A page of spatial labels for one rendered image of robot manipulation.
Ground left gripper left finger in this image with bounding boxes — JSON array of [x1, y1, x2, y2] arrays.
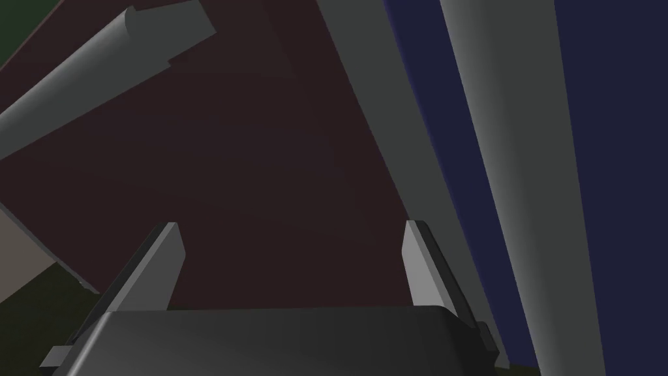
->
[[67, 221, 186, 344]]

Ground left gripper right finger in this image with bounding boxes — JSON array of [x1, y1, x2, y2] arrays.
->
[[401, 219, 479, 329]]

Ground long grey bar handle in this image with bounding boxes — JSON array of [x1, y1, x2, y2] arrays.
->
[[440, 0, 607, 376]]

